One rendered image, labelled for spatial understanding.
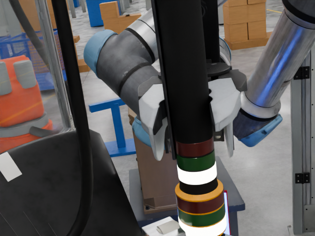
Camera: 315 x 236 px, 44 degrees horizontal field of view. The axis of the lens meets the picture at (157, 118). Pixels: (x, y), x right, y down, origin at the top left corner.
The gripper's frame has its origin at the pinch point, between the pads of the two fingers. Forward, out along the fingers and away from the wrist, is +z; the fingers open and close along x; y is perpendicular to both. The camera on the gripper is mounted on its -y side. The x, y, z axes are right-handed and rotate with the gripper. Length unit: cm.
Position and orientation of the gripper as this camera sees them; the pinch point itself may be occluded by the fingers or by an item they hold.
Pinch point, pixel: (183, 114)
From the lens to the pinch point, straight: 29.4
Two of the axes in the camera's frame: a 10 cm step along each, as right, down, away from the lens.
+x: -9.8, 0.7, 1.9
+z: -1.6, 3.4, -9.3
